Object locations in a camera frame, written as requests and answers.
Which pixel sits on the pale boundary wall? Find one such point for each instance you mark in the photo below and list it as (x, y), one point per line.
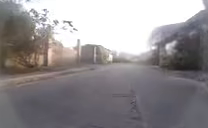
(60, 55)

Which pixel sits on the leafy tree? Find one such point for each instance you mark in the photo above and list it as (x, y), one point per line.
(22, 36)

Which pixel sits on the overgrown building with wall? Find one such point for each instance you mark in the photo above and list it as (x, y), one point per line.
(188, 43)

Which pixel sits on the concrete pavement strip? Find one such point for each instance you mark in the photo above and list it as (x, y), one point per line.
(35, 76)

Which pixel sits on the grey building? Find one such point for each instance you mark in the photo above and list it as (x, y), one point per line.
(96, 54)

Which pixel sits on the grey asphalt road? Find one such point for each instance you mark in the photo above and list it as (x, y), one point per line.
(105, 100)

